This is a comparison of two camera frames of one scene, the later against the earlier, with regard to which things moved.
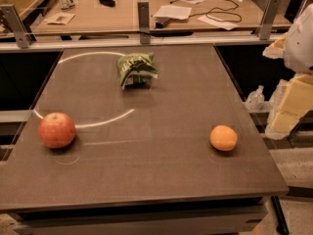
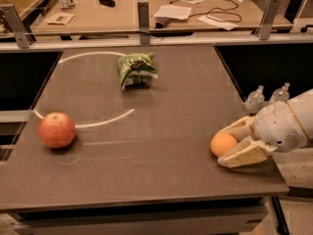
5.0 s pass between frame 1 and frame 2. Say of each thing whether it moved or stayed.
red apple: stayed
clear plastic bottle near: stayed
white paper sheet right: stayed
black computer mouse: stayed
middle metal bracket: stayed
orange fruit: moved
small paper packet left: stayed
